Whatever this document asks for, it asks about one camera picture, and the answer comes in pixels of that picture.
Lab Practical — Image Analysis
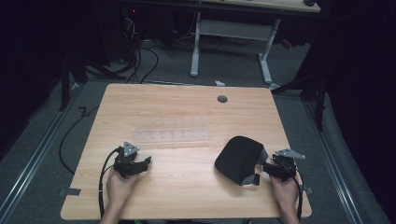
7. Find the black cloth pouch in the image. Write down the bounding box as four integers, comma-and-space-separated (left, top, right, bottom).
214, 135, 269, 187

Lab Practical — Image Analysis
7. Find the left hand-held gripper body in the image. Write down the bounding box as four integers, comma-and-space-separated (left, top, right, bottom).
112, 141, 149, 179

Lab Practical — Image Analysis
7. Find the person's right hand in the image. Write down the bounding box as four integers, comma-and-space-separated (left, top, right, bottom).
269, 173, 303, 217

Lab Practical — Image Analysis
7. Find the black floor cable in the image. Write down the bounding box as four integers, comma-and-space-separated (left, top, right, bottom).
58, 105, 101, 175

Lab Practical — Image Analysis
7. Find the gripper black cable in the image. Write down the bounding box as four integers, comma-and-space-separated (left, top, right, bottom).
289, 167, 304, 221
98, 147, 121, 219

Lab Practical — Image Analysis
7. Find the person's left hand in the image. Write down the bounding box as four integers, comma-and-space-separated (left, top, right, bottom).
106, 168, 141, 210

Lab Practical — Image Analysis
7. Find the grey tape strip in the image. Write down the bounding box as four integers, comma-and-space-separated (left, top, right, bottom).
58, 188, 82, 197

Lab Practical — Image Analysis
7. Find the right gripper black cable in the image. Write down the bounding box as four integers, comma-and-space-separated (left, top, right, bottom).
289, 167, 304, 221

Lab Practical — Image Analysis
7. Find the bundle of black cables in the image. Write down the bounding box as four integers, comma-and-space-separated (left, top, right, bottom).
120, 15, 160, 85

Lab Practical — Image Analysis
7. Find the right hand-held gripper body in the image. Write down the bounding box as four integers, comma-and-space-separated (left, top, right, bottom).
272, 148, 306, 183

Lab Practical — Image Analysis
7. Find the clear plastic ruler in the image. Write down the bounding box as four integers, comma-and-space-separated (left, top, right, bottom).
134, 128, 211, 145

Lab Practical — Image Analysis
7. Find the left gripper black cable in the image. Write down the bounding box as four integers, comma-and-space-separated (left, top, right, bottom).
98, 147, 121, 219

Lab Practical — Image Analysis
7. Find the white metal desk frame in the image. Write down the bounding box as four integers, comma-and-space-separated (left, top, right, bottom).
190, 11, 281, 87

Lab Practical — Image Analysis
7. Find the black metal stand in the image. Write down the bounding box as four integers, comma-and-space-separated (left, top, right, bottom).
58, 54, 90, 113
271, 69, 329, 133

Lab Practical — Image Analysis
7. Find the metal floor rail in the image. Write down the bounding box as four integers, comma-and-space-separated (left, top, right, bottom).
0, 90, 82, 218
303, 99, 363, 224

